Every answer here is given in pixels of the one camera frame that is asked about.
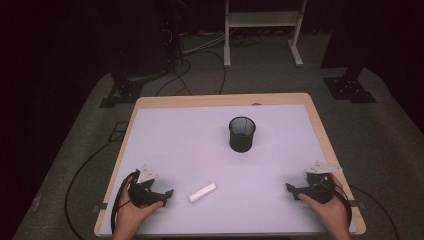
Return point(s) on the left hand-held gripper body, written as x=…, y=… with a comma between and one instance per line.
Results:
x=141, y=195

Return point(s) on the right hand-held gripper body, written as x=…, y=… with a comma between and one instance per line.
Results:
x=319, y=190

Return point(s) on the person's left hand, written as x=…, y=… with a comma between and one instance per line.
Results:
x=128, y=216

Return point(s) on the person's right hand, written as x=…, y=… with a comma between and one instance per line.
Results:
x=330, y=213

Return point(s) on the white rectangular stick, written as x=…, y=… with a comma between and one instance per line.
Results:
x=202, y=193

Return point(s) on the white table mat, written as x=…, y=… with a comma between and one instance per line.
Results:
x=213, y=150

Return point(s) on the black mesh pen holder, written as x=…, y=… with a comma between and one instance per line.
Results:
x=242, y=135

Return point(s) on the black stand base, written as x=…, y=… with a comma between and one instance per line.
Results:
x=121, y=91
x=348, y=88

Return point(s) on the dark equipment cabinet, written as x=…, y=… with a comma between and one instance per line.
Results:
x=140, y=33

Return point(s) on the black square floor frame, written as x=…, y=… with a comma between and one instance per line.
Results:
x=118, y=131

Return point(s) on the white metal stand frame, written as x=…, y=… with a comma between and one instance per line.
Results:
x=263, y=20

